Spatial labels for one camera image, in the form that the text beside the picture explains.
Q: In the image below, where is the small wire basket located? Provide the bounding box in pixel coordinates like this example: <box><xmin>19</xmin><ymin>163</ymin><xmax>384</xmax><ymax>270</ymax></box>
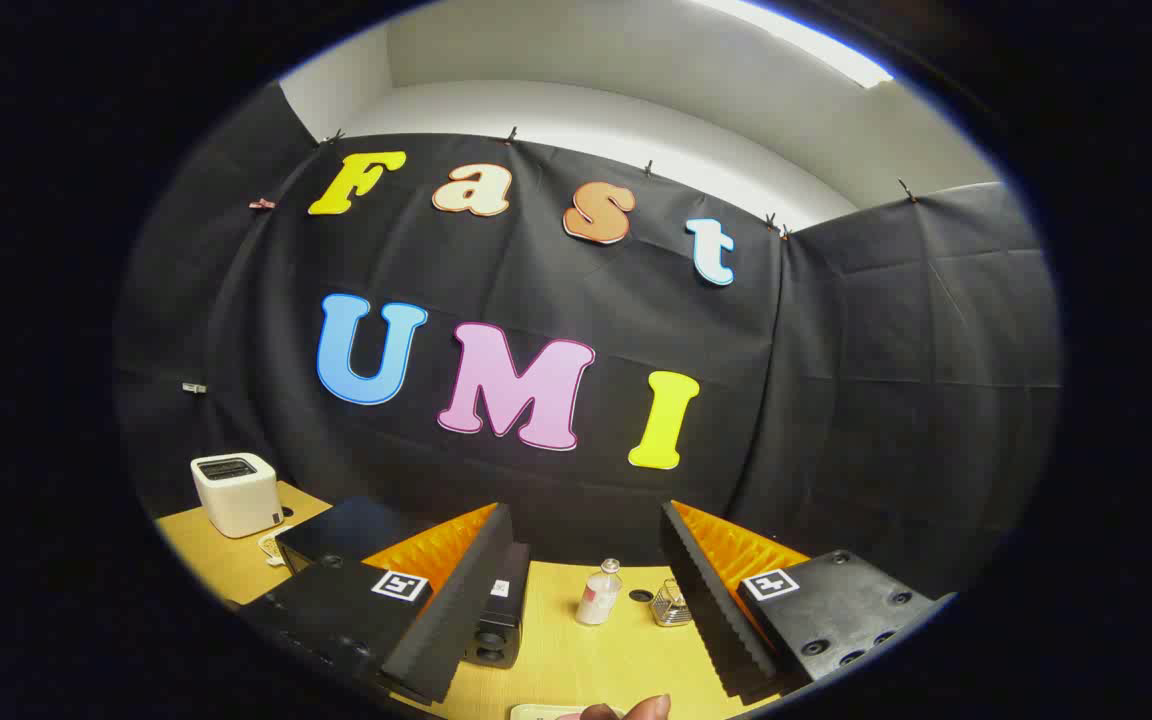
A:
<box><xmin>650</xmin><ymin>578</ymin><xmax>693</xmax><ymax>628</ymax></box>

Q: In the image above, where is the black toaster oven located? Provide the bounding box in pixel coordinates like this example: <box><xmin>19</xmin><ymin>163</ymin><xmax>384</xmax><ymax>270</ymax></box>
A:
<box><xmin>274</xmin><ymin>496</ymin><xmax>533</xmax><ymax>670</ymax></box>

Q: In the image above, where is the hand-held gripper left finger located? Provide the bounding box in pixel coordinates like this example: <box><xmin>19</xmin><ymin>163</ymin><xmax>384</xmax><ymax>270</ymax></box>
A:
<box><xmin>236</xmin><ymin>503</ymin><xmax>517</xmax><ymax>706</ymax></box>

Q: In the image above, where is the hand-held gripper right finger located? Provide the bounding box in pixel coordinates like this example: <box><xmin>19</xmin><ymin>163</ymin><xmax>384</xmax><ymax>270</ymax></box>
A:
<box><xmin>658</xmin><ymin>500</ymin><xmax>942</xmax><ymax>701</ymax></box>

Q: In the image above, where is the clear plastic bottle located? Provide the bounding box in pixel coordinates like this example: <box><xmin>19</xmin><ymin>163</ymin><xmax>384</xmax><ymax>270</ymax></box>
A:
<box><xmin>576</xmin><ymin>558</ymin><xmax>624</xmax><ymax>627</ymax></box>

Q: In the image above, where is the white slot toaster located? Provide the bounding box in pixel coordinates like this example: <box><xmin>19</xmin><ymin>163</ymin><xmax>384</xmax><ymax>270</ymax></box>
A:
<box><xmin>190</xmin><ymin>452</ymin><xmax>285</xmax><ymax>539</ymax></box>

